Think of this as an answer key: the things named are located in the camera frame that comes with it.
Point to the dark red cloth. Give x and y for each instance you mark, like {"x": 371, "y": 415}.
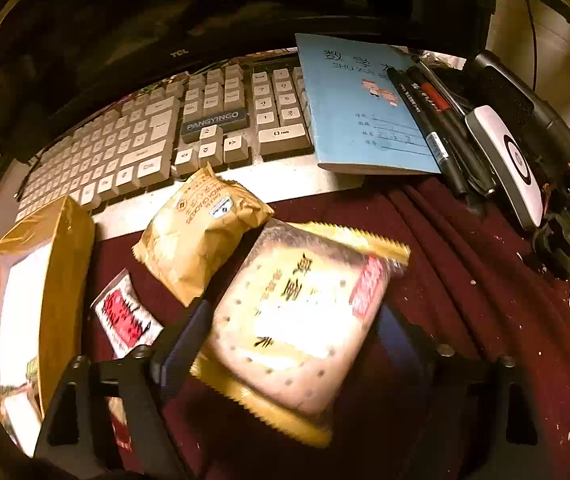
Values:
{"x": 465, "y": 270}

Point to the blue notebook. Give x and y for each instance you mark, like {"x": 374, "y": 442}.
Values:
{"x": 355, "y": 120}

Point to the yellow label cracker packet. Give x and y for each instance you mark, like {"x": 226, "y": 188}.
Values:
{"x": 290, "y": 315}

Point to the red and white snack packet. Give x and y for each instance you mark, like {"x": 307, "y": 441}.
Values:
{"x": 125, "y": 317}

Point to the yellow puffed snack packet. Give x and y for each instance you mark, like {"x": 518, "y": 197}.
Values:
{"x": 200, "y": 245}

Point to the white power bank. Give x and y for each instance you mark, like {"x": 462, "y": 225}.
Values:
{"x": 507, "y": 160}

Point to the beige keyboard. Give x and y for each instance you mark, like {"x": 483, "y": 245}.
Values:
{"x": 130, "y": 150}

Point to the black pen red label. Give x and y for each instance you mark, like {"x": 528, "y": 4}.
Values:
{"x": 452, "y": 120}

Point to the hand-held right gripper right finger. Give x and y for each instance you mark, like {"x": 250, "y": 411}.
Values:
{"x": 392, "y": 335}

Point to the black pen white print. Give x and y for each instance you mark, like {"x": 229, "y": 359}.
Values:
{"x": 430, "y": 130}

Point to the thin silver pen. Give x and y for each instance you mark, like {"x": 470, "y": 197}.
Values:
{"x": 440, "y": 85}

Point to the green pea snack packet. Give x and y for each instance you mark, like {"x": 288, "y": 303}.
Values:
{"x": 25, "y": 380}

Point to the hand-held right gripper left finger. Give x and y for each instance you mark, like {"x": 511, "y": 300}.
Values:
{"x": 185, "y": 342}

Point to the white tray box yellow tape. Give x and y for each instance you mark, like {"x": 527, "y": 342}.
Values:
{"x": 60, "y": 270}

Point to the black monitor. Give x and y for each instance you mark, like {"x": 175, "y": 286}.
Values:
{"x": 115, "y": 20}

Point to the black handheld device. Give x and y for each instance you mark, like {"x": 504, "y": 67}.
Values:
{"x": 520, "y": 95}

